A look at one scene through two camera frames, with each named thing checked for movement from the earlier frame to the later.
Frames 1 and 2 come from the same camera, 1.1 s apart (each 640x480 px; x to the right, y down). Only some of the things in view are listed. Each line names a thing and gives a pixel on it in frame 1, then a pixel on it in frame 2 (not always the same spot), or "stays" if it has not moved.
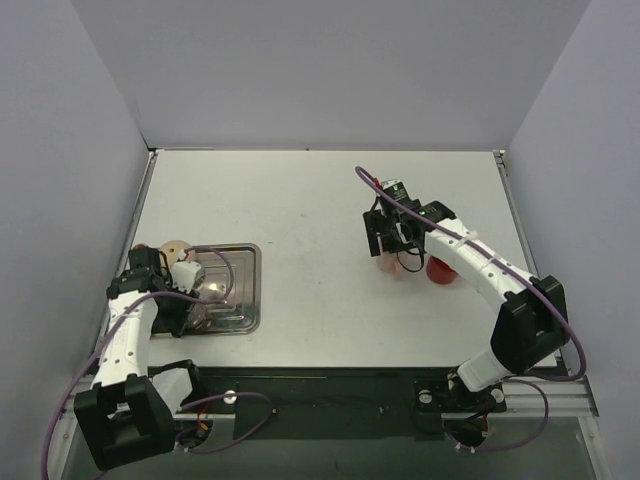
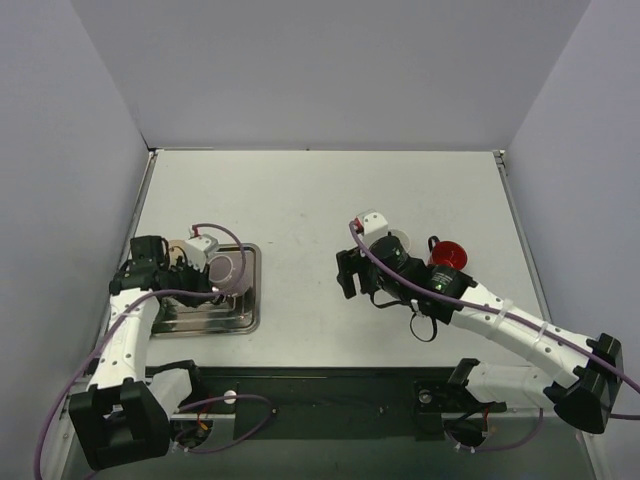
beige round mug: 172,248 stays
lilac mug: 198,317 → 224,271
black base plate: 337,403 stays
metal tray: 232,292 stays
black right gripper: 376,232 → 355,273
